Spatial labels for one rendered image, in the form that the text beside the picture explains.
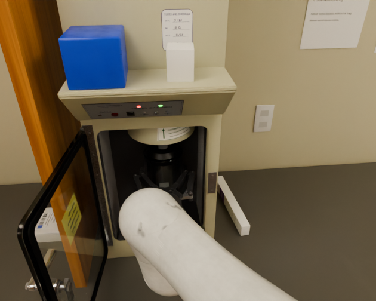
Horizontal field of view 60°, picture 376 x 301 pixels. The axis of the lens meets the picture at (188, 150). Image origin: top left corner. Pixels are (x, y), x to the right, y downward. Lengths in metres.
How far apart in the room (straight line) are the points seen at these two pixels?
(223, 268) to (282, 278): 0.60
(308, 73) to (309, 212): 0.50
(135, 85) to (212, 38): 0.19
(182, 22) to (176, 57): 0.09
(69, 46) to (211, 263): 0.40
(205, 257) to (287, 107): 0.95
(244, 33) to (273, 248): 0.70
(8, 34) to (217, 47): 0.38
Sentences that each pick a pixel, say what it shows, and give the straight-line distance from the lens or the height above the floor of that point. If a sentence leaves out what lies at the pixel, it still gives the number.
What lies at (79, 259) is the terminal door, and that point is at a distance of 0.76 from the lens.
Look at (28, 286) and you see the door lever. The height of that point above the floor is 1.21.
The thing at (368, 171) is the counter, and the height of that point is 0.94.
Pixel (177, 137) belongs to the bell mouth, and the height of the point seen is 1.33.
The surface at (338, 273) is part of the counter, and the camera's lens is 1.07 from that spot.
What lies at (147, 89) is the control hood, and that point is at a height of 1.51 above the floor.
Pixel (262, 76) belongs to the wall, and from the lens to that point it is 1.23.
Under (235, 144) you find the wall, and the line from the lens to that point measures 1.33.
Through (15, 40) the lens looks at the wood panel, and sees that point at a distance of 0.63.
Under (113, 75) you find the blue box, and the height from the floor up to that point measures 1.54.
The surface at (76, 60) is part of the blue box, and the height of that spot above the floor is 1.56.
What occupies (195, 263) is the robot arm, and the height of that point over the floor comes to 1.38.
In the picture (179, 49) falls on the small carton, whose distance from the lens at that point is 0.61.
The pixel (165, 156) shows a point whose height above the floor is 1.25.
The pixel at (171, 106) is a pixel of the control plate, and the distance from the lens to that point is 0.65.
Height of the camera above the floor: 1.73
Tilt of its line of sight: 32 degrees down
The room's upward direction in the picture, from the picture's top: straight up
